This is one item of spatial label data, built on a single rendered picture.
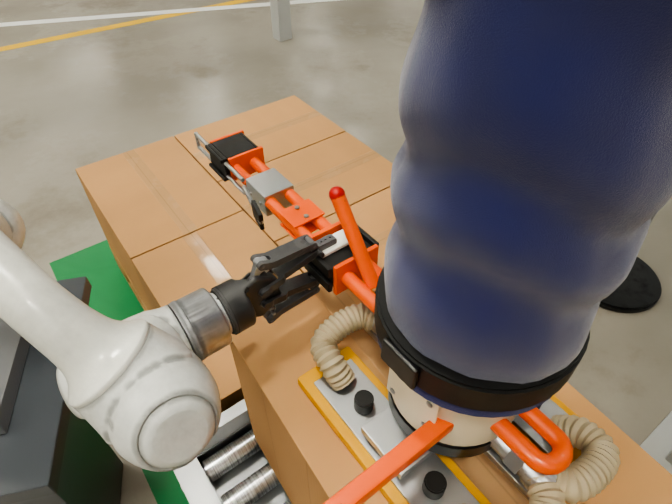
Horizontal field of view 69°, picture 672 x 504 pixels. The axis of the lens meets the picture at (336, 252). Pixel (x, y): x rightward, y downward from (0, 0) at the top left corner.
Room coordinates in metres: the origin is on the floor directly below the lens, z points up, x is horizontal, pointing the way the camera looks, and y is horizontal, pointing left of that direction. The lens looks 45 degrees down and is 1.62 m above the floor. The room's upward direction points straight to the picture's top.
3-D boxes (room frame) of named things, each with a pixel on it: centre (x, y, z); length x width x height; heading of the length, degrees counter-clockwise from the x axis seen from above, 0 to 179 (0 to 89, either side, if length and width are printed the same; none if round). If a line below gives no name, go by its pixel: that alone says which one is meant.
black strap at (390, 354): (0.34, -0.15, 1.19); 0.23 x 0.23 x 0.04
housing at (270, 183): (0.71, 0.12, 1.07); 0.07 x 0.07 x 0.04; 37
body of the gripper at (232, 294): (0.45, 0.13, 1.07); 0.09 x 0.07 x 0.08; 127
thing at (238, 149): (0.82, 0.20, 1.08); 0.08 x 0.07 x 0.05; 37
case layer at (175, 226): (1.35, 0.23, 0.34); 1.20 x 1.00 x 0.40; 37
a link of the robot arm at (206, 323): (0.41, 0.19, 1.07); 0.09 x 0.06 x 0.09; 37
